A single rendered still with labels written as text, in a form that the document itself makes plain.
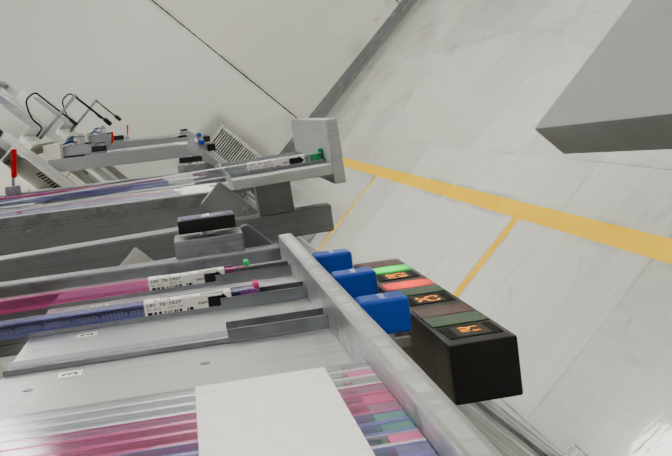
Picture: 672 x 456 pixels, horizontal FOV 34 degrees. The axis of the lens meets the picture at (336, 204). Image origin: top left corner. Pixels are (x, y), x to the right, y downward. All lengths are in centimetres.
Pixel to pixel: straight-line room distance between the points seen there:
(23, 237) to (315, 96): 677
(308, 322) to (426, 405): 26
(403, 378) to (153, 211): 131
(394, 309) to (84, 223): 112
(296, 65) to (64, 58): 174
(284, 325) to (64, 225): 111
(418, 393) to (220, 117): 797
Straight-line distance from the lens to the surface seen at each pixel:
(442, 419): 38
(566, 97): 104
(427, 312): 70
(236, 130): 836
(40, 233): 173
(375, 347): 49
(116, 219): 172
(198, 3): 840
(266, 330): 64
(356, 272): 76
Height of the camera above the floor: 87
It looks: 9 degrees down
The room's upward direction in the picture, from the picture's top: 51 degrees counter-clockwise
